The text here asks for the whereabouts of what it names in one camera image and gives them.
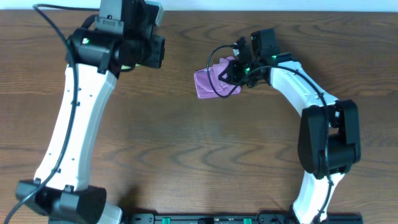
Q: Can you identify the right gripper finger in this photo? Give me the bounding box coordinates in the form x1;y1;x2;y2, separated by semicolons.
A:
234;37;251;63
218;64;233;84

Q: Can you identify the purple microfiber cloth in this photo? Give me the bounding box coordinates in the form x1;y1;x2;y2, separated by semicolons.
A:
193;57;234;99

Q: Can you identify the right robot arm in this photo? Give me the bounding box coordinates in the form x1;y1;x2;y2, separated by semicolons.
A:
198;30;363;223

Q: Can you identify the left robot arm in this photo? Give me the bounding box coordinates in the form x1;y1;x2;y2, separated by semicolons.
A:
16;28;165;223

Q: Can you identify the right black cable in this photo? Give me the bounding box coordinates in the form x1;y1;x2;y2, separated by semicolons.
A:
206;44;335;223

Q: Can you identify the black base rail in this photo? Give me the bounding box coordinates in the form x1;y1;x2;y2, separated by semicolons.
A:
124;212;364;224

